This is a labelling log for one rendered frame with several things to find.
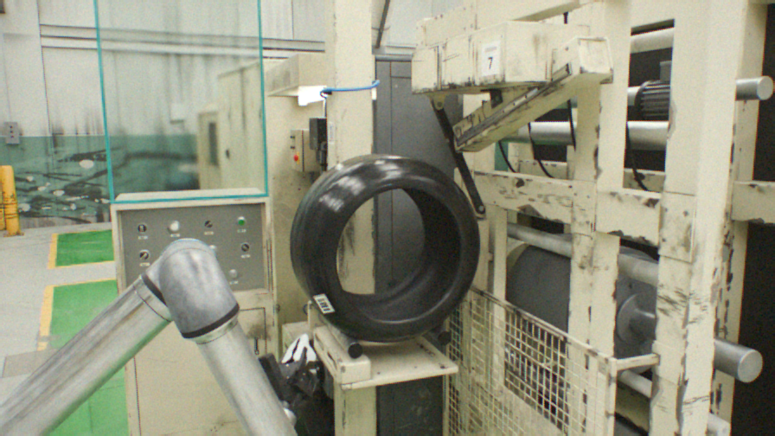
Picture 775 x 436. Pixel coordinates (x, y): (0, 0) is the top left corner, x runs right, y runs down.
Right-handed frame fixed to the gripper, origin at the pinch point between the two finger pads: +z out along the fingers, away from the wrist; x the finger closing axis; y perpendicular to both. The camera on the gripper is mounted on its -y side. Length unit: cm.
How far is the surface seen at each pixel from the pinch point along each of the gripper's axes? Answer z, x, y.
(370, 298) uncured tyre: 35.3, -8.4, 27.3
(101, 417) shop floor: 25, -212, 58
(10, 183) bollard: 393, -754, -2
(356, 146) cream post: 71, 0, -8
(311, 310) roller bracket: 29.0, -26.8, 20.6
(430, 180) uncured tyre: 47, 31, -1
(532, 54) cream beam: 58, 69, -19
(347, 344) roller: 9.4, -1.6, 17.6
